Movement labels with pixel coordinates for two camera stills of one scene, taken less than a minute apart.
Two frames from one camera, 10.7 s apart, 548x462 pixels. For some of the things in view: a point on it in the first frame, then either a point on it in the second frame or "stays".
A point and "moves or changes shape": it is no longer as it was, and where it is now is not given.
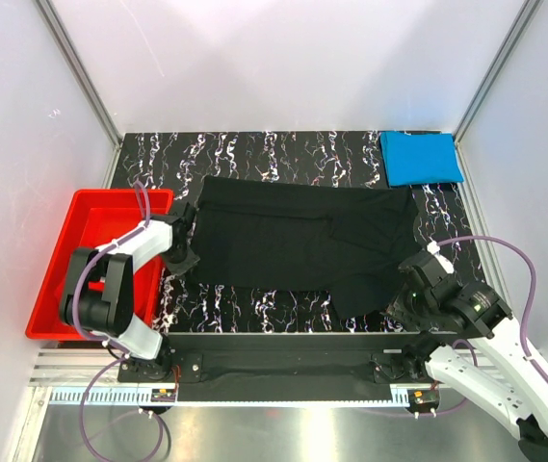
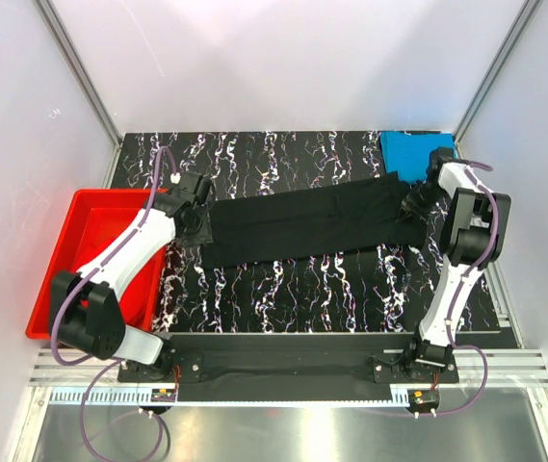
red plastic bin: (98, 217) stays
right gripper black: (397, 311) to (409, 207)
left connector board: (163, 396) stays
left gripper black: (185, 266) to (204, 237)
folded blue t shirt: (424, 158) stays
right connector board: (423, 399) stays
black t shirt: (348, 241) moves or changes shape
